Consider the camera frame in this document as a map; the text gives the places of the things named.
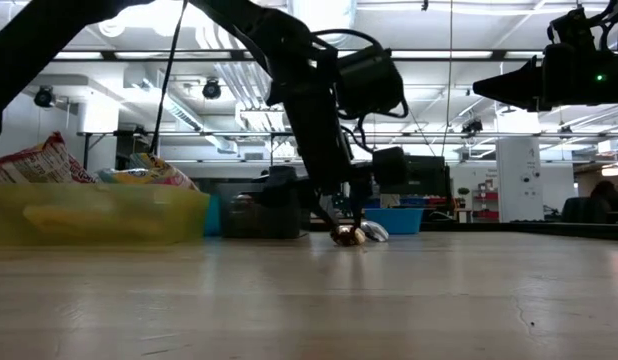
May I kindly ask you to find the person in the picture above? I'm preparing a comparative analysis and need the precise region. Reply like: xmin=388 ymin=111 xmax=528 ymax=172
xmin=588 ymin=179 xmax=618 ymax=224

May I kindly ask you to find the blue plastic bowl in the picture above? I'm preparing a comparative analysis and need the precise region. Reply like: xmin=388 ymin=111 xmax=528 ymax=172
xmin=363 ymin=206 xmax=426 ymax=235

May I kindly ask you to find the white pillar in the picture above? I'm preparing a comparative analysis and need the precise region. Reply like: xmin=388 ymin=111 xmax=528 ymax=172
xmin=494 ymin=135 xmax=545 ymax=223

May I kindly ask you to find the black ceiling spotlight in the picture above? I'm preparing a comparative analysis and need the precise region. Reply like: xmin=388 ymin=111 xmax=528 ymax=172
xmin=461 ymin=117 xmax=485 ymax=136
xmin=201 ymin=78 xmax=223 ymax=101
xmin=33 ymin=85 xmax=56 ymax=109

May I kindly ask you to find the potted plant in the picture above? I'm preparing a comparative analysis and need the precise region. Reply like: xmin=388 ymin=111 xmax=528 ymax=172
xmin=456 ymin=186 xmax=471 ymax=221

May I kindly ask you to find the black computer monitor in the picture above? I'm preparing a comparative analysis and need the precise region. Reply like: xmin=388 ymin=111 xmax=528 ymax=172
xmin=388 ymin=154 xmax=453 ymax=221

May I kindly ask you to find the yellow blue-edged ramen packet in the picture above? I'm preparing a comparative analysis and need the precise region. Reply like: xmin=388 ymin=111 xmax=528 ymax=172
xmin=96 ymin=152 xmax=200 ymax=192

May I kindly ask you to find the green-handled gold spoon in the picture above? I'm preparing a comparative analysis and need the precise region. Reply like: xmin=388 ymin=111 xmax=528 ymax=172
xmin=330 ymin=224 xmax=368 ymax=247

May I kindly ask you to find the red storage shelf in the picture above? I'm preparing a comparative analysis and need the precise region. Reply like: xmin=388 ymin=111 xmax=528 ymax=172
xmin=471 ymin=187 xmax=500 ymax=222

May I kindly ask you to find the yellow translucent plastic bin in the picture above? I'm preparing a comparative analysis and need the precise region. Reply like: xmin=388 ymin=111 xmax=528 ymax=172
xmin=0 ymin=182 xmax=212 ymax=247

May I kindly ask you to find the red white ramen packet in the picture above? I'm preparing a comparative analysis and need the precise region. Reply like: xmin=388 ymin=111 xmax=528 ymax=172
xmin=0 ymin=130 xmax=98 ymax=185

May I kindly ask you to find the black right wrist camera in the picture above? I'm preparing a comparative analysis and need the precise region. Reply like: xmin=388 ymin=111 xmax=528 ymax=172
xmin=546 ymin=5 xmax=598 ymax=49

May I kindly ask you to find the blue plastic bin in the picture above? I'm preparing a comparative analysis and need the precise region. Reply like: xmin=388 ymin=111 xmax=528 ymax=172
xmin=203 ymin=194 xmax=220 ymax=237

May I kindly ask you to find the grey translucent plastic bin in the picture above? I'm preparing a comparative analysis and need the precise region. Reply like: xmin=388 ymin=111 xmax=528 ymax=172
xmin=211 ymin=182 xmax=313 ymax=239

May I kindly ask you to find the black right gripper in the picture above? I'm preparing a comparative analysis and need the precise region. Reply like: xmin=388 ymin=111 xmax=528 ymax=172
xmin=472 ymin=42 xmax=618 ymax=112

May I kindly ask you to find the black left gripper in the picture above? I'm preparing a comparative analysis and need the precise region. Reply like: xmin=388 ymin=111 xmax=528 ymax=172
xmin=301 ymin=144 xmax=375 ymax=235

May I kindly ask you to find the orange-handled silver spoon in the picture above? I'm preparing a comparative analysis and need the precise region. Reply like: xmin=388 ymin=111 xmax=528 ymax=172
xmin=361 ymin=220 xmax=390 ymax=243

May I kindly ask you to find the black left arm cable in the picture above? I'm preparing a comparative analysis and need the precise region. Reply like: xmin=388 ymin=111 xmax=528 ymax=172
xmin=148 ymin=0 xmax=189 ymax=156

